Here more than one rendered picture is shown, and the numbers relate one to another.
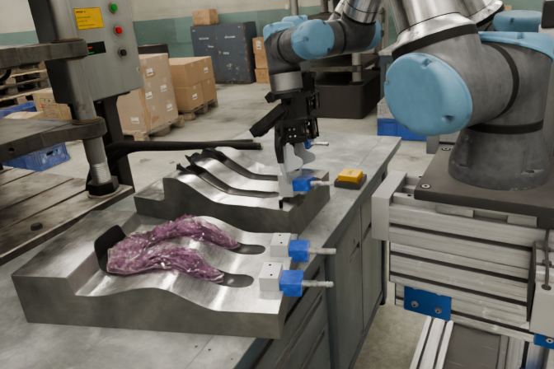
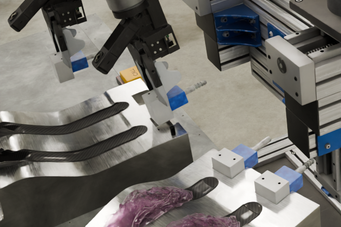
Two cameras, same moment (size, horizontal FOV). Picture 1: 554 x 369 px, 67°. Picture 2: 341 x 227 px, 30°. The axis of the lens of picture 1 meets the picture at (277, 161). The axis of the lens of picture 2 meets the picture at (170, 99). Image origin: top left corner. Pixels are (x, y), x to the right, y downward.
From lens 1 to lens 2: 0.81 m
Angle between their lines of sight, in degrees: 43
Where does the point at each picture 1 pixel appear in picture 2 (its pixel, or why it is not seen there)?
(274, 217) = (172, 149)
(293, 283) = (297, 178)
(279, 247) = (237, 164)
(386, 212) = (312, 75)
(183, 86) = not seen: outside the picture
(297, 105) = (151, 13)
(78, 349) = not seen: outside the picture
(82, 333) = not seen: outside the picture
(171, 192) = (15, 201)
